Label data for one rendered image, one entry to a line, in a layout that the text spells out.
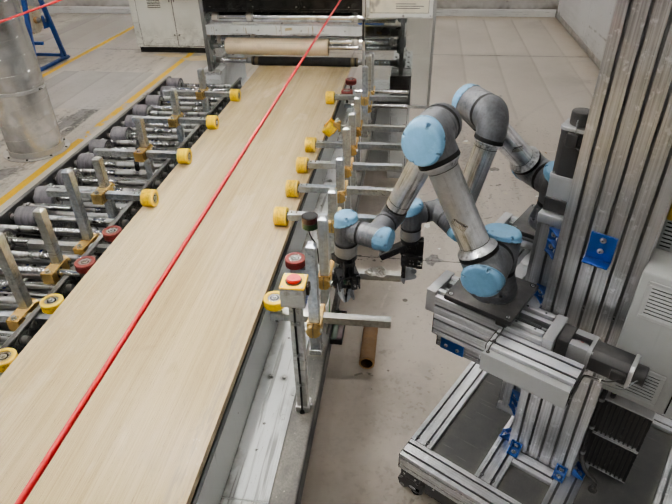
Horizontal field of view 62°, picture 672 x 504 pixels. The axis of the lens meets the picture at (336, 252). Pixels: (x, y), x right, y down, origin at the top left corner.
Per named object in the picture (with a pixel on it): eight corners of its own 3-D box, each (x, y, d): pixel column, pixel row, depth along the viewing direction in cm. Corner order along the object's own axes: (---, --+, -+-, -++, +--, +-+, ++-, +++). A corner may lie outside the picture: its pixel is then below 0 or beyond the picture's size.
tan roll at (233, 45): (397, 54, 425) (398, 37, 418) (397, 58, 415) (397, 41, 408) (216, 51, 442) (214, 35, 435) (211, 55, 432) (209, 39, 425)
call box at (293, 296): (309, 295, 161) (308, 273, 156) (305, 311, 155) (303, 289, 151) (285, 293, 162) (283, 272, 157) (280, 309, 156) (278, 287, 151)
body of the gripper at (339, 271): (338, 294, 185) (338, 264, 178) (333, 278, 191) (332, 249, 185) (361, 290, 186) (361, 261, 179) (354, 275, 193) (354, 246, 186)
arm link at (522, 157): (542, 198, 210) (464, 116, 177) (518, 181, 222) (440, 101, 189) (566, 173, 208) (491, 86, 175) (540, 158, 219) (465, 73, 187)
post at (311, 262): (321, 348, 206) (316, 240, 179) (320, 355, 203) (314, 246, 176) (312, 348, 207) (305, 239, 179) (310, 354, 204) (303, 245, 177)
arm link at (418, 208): (429, 203, 196) (407, 208, 193) (427, 230, 202) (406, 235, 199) (418, 194, 202) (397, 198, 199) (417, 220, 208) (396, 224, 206)
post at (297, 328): (311, 401, 185) (304, 296, 159) (309, 413, 181) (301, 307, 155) (298, 400, 185) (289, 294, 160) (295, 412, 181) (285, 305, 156)
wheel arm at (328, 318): (390, 324, 200) (391, 315, 198) (390, 330, 197) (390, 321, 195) (272, 315, 205) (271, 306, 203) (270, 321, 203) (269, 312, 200)
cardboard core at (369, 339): (378, 319, 311) (374, 358, 286) (378, 330, 315) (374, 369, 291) (364, 318, 312) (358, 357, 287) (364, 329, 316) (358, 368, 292)
